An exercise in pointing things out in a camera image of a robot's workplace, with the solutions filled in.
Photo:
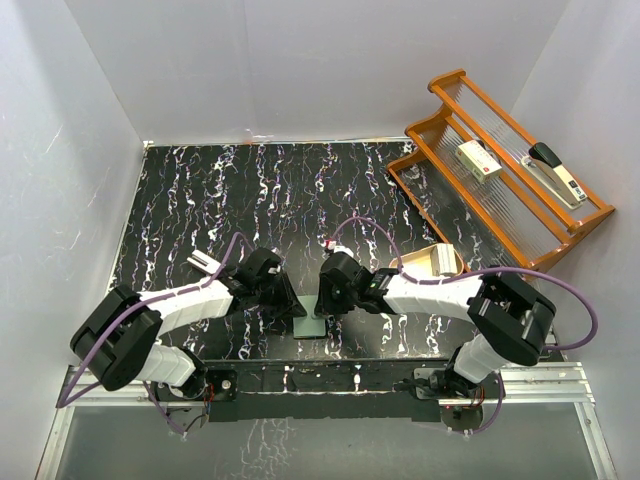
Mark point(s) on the white black stapler on rack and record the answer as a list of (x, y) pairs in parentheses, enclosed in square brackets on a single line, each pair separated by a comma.
[(545, 166)]

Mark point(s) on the beige oval tray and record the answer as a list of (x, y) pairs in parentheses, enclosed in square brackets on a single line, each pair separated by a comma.
[(418, 263)]

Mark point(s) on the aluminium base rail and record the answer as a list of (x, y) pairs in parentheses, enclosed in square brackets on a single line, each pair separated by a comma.
[(339, 421)]

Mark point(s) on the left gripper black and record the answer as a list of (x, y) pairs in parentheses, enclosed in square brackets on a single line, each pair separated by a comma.
[(289, 299)]

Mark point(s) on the white staples box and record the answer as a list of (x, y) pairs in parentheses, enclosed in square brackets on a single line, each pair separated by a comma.
[(478, 161)]

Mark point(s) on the stack of credit cards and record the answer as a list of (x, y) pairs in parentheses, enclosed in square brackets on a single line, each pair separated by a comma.
[(445, 260)]

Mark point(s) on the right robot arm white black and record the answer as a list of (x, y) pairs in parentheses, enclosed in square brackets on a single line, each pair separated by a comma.
[(513, 319)]

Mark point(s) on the green card holder wallet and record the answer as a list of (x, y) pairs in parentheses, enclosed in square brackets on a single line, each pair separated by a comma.
[(309, 326)]

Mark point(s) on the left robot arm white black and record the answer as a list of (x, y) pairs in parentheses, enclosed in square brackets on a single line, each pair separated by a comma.
[(120, 340)]

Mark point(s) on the small white black stapler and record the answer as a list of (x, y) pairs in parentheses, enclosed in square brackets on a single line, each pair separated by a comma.
[(203, 262)]

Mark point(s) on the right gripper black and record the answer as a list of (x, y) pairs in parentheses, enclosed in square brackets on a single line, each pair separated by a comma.
[(325, 305)]

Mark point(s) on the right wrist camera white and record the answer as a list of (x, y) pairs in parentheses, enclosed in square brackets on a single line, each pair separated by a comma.
[(332, 247)]

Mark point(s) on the orange wooden shelf rack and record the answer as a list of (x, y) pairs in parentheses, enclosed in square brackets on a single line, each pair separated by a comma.
[(510, 220)]

